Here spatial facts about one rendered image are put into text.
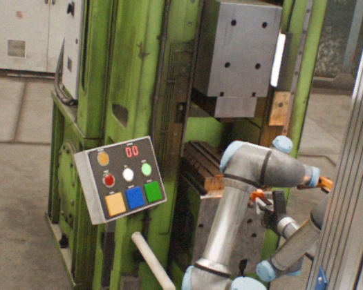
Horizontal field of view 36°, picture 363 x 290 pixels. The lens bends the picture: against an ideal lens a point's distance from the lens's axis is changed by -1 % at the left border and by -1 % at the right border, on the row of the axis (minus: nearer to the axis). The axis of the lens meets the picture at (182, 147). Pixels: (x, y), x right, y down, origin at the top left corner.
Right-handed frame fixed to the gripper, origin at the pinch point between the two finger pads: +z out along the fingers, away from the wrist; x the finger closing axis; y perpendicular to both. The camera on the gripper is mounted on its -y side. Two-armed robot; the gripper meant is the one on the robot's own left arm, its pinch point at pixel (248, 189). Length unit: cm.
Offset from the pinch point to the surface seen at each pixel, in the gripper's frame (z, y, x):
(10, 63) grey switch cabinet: 345, -449, -34
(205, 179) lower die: 11.3, -14.4, -12.5
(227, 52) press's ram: -40, -43, -11
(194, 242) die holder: 34.1, 4.8, -15.9
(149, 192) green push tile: -0.8, -1.4, -46.1
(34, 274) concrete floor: 136, -39, -73
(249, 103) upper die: -20.6, -32.2, 4.2
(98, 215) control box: -2, 8, -69
